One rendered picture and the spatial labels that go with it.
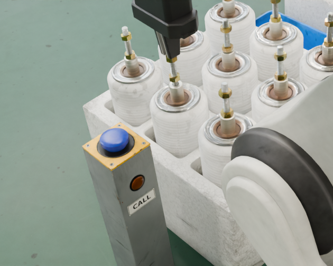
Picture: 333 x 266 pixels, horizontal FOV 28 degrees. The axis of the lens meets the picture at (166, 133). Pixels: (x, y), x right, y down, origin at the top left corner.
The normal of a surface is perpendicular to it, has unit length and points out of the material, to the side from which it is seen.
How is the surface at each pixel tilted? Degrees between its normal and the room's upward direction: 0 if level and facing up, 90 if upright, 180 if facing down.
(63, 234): 0
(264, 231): 90
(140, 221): 90
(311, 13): 90
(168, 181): 90
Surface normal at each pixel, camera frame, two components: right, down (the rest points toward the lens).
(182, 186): -0.75, 0.51
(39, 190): -0.13, -0.74
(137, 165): 0.65, 0.44
